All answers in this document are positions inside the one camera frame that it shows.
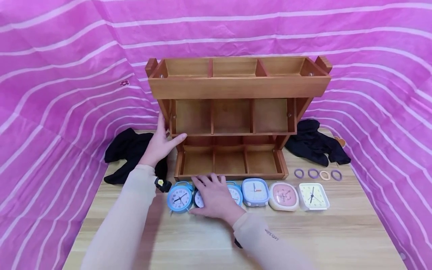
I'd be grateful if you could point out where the person's left hand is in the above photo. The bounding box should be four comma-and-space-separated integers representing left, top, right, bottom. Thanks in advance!
138, 112, 188, 168

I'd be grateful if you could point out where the person's right hand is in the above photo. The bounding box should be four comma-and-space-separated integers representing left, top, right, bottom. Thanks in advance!
187, 173, 246, 227

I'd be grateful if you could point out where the wooden three tier shelf organizer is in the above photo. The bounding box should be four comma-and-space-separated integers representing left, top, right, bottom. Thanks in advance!
145, 55, 333, 182

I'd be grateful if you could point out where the black cloth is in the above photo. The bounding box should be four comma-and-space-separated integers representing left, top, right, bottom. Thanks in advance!
284, 119, 352, 167
103, 128, 169, 185

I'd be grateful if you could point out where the blue square alarm clock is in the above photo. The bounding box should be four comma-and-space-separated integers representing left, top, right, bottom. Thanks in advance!
241, 178, 270, 207

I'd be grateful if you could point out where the pink square alarm clock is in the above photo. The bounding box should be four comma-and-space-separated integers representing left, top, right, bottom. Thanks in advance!
268, 181, 300, 212

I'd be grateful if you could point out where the yellow square alarm clock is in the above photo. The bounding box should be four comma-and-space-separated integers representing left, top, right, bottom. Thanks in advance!
298, 183, 331, 211

